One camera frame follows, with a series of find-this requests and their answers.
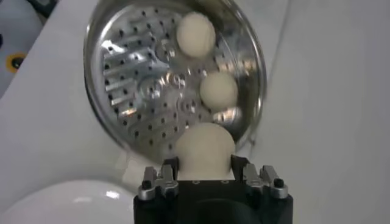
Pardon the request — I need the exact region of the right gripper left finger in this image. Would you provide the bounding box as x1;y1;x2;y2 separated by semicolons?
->
138;156;180;201

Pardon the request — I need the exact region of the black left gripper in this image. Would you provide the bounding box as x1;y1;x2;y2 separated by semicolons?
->
27;0;59;18

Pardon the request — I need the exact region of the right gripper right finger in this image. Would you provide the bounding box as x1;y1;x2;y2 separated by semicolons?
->
230;154;289;200

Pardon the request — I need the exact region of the white steamed baozi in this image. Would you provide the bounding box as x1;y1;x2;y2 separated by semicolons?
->
175;11;216;58
199;71;239;112
175;122;236;181

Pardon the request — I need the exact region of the stainless steel steamer basket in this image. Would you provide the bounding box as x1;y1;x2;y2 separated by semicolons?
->
82;0;268;165

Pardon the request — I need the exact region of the large white plate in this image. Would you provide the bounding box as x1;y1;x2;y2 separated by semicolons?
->
0;179;137;224

